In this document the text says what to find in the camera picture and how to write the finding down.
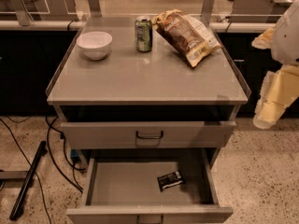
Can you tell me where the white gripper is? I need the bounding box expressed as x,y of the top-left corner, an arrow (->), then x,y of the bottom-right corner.
251,27 -> 299,129

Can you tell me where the black rxbar chocolate bar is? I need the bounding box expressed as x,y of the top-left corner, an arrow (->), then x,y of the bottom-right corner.
157,171 -> 185,192

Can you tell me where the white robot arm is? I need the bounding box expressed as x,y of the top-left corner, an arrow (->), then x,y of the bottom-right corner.
251,0 -> 299,129

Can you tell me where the grey drawer cabinet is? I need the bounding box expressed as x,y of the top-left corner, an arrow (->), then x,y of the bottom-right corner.
48,18 -> 250,162

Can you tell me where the grey open middle drawer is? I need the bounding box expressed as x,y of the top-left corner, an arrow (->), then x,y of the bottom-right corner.
66,148 -> 233,224

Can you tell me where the grey top drawer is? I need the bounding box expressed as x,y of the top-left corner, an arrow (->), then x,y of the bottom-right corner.
61,121 -> 236,149

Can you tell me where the grey background desk right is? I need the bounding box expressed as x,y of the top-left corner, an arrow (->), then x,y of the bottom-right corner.
230,0 -> 294,23

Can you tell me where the grey background desk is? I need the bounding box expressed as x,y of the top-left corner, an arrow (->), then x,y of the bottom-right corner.
230,0 -> 294,23
0,0 -> 78,21

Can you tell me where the brown chip bag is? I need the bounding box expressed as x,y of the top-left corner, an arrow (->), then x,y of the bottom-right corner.
152,9 -> 221,67

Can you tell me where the green soda can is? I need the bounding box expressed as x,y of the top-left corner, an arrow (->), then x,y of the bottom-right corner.
135,16 -> 152,52

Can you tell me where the white bowl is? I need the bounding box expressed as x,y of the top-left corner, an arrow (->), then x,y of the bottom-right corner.
76,31 -> 113,61

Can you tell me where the grey background desk left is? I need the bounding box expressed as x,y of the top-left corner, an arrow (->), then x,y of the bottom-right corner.
0,0 -> 78,21

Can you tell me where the black floor bar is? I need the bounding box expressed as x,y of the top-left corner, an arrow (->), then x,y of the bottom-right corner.
9,141 -> 47,220

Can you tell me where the black floor cable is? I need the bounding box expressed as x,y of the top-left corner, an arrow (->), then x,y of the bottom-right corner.
0,115 -> 87,224

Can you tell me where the white counter rail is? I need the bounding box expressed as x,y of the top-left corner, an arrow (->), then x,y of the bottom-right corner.
0,21 -> 274,33

